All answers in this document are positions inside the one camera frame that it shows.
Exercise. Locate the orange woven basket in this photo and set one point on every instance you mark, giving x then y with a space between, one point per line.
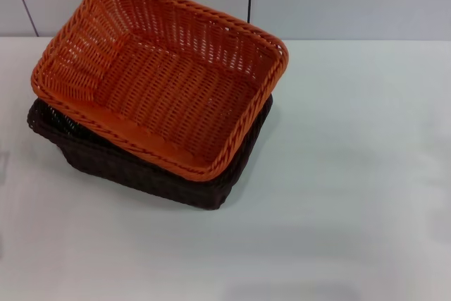
169 86

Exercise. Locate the dark brown woven basket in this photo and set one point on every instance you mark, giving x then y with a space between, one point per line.
141 170

